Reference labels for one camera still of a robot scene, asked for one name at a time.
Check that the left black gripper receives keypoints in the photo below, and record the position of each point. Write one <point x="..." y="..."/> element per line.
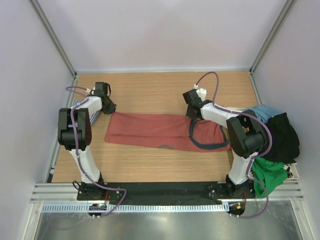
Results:
<point x="111" y="108"/>

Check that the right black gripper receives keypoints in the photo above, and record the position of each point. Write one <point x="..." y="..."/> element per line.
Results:
<point x="188" y="114"/>

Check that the blue white striped tank top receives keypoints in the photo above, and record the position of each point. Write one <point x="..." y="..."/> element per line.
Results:
<point x="83" y="112"/>

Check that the red tank top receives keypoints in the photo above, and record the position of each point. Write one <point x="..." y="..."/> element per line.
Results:
<point x="166" y="131"/>

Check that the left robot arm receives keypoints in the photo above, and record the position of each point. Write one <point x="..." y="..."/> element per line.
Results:
<point x="75" y="129"/>

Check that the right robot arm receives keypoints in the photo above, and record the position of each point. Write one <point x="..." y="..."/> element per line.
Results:
<point x="247" y="136"/>

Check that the teal tank top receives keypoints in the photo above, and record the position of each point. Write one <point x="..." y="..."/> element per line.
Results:
<point x="264" y="112"/>

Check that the black tank top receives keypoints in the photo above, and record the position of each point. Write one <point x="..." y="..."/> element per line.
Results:
<point x="285" y="141"/>

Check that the green tank top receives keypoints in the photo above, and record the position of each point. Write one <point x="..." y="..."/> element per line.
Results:
<point x="270" y="174"/>

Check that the white plastic tray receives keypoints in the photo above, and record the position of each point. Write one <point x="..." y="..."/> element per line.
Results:
<point x="292" y="172"/>

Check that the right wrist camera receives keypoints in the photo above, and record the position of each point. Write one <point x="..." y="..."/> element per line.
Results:
<point x="201" y="92"/>

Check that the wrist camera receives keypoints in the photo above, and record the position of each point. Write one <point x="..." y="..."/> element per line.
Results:
<point x="201" y="92"/>
<point x="90" y="91"/>

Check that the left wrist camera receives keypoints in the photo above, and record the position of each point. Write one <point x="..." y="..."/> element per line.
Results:
<point x="90" y="91"/>

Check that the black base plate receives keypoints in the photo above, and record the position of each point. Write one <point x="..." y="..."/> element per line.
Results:
<point x="163" y="193"/>

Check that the slotted cable duct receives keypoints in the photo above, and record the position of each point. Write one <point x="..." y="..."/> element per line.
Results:
<point x="99" y="208"/>

